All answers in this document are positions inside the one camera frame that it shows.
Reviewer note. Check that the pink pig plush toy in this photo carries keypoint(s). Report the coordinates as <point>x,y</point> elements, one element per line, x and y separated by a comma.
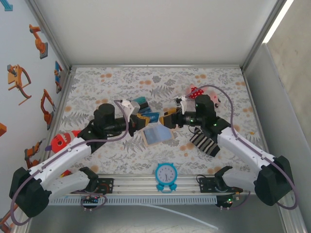
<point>198,92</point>

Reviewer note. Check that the black round mount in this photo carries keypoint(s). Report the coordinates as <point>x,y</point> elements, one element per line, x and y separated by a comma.
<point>222,204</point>

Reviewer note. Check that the teal blue small box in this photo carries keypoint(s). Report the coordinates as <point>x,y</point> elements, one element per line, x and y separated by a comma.
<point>143,104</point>

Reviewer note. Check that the orange block wall sticker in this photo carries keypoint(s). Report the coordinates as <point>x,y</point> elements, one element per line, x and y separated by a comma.
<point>2,129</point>

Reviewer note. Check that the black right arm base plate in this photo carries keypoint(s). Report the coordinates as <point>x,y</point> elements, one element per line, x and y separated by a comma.
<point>206,184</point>

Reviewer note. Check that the blue credit card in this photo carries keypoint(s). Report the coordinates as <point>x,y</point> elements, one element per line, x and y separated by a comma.
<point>151,118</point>
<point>147,111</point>

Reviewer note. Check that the white light strip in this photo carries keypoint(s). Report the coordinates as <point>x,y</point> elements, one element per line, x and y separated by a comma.
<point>277,21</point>

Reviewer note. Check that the white plastic tube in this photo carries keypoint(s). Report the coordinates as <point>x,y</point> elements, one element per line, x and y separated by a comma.
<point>194,218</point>

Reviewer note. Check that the small yellow red toy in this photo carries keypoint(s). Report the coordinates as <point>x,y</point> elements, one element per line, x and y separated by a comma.
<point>66,172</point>

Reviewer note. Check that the wide aluminium base rail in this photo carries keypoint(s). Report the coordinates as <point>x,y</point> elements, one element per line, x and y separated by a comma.
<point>136,185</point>

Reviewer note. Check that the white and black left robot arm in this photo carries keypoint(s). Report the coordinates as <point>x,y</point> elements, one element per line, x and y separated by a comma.
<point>63,155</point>

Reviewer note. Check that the small circuit board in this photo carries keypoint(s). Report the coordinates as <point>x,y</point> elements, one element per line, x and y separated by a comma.
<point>230,200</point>
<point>91,199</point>

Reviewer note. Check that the blue alarm clock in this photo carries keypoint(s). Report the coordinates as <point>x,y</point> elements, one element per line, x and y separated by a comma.
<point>166,174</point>

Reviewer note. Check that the blue orange wall sticker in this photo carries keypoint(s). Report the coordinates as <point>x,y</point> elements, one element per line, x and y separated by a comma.
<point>58,75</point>

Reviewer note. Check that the red orange plush toy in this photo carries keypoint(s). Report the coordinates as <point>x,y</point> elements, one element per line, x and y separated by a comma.
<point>59,143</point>

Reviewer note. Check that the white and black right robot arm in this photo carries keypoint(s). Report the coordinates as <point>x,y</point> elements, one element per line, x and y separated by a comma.
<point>243,148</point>

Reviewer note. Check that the aluminium frame post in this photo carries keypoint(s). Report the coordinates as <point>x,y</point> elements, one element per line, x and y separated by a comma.
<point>49,34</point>
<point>262,34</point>

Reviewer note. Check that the orange claw wall sticker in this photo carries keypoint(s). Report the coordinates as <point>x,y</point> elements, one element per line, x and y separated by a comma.
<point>14,78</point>

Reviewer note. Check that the floral patterned table mat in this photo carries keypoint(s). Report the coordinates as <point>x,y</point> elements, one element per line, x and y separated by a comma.
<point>170,155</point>

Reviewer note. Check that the short aluminium frame rail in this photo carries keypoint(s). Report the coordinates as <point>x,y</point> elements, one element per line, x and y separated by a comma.
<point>155,66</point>

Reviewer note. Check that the black credit card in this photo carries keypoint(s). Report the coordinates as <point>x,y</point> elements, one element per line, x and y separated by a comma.
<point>144,105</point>

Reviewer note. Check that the aluminium side rail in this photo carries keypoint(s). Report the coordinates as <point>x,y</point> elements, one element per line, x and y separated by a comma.
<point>62,102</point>
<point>259,121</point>

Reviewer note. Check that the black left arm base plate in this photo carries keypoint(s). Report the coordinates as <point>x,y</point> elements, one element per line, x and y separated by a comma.
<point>107,185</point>

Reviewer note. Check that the black white striped sock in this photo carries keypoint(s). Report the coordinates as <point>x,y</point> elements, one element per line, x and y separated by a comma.
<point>206,145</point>

